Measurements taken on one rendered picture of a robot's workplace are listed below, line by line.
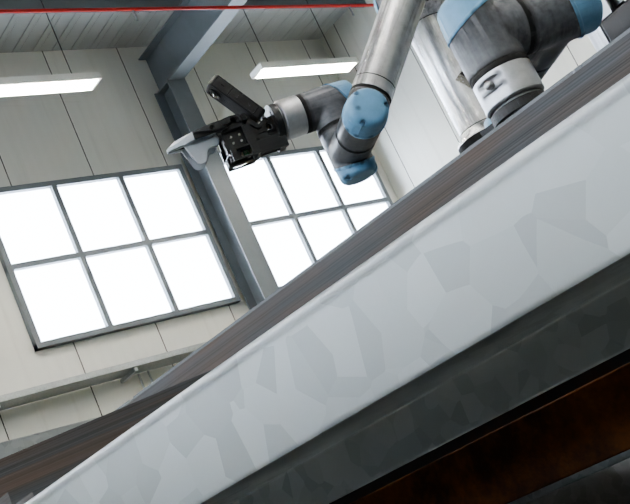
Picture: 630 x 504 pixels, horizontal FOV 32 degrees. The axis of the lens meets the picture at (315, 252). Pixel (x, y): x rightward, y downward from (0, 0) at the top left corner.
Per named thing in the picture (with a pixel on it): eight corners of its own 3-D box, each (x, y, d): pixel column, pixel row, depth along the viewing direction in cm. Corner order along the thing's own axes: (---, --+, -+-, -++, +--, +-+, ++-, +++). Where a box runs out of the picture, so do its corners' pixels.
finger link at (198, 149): (178, 170, 195) (227, 154, 198) (166, 140, 196) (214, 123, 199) (177, 175, 198) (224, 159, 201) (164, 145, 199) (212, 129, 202)
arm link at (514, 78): (541, 58, 133) (504, 56, 127) (559, 90, 132) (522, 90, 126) (496, 93, 138) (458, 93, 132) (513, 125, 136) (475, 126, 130)
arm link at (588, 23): (553, 7, 146) (481, 31, 143) (586, -43, 135) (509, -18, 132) (582, 57, 144) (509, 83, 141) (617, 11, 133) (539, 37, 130)
